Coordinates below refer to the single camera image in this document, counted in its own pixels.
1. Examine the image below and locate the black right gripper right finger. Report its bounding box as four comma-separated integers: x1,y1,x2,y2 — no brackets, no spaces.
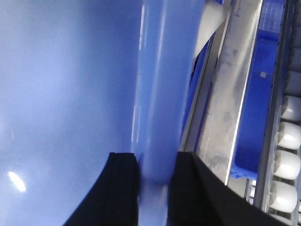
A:
168,152,283,226

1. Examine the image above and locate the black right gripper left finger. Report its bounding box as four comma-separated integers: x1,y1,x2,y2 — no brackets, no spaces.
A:
65,153,140,226

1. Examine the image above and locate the light blue plastic tray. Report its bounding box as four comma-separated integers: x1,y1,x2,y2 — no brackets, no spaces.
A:
0,0,205,226

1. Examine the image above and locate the dark blue bin below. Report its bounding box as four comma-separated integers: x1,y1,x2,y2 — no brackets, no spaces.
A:
230,0,286,180

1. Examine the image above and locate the white roller conveyor track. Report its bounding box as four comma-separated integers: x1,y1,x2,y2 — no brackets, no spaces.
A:
253,0,301,226

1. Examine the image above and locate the aluminium shelf rail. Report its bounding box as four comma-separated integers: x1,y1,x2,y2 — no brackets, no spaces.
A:
180,0,263,184

